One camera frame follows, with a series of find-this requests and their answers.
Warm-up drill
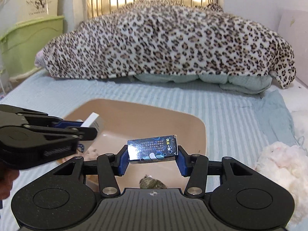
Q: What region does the white cardboard box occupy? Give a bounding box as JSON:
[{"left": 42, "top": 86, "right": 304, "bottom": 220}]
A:
[{"left": 76, "top": 111, "right": 105, "bottom": 153}]

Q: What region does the small dark blue box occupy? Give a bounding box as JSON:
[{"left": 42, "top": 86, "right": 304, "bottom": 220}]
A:
[{"left": 127, "top": 135, "right": 178, "bottom": 164}]

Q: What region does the beige plastic storage basket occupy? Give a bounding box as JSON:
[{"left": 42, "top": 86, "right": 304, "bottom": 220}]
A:
[{"left": 65, "top": 99, "right": 206, "bottom": 190}]

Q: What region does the striped blue bed sheet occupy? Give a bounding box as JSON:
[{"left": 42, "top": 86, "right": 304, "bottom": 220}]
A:
[{"left": 0, "top": 68, "right": 297, "bottom": 231}]

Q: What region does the pink floral pillow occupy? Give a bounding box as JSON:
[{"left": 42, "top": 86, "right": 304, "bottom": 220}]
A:
[{"left": 34, "top": 48, "right": 53, "bottom": 70}]

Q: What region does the green plastic storage bin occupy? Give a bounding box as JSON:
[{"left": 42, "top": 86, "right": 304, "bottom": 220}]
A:
[{"left": 1, "top": 16, "right": 64, "bottom": 80}]

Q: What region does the white fluffy plush toy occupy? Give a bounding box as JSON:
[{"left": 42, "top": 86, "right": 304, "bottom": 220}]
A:
[{"left": 255, "top": 141, "right": 307, "bottom": 230}]

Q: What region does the cartoon print blue pillowcase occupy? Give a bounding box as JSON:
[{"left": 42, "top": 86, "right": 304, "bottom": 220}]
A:
[{"left": 252, "top": 90, "right": 305, "bottom": 147}]

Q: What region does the light green quilt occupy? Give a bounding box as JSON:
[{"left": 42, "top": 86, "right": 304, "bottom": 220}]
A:
[{"left": 134, "top": 74, "right": 273, "bottom": 95}]

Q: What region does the leopard print blanket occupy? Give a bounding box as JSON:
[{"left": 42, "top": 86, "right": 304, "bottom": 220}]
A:
[{"left": 44, "top": 0, "right": 296, "bottom": 88}]

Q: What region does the cream plastic storage bin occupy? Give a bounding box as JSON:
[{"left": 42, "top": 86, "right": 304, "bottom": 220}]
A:
[{"left": 1, "top": 0, "right": 59, "bottom": 27}]

